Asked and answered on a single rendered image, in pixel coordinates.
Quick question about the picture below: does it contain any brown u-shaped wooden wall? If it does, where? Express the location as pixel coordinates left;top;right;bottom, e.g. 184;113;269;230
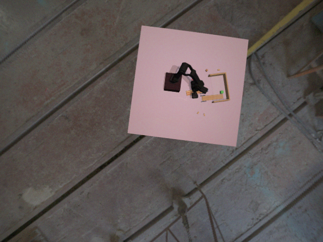
208;72;231;103

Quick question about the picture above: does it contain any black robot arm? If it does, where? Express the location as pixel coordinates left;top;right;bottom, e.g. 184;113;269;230
170;63;208;94

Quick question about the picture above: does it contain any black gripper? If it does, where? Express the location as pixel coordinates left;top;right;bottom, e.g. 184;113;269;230
191;81;198;98

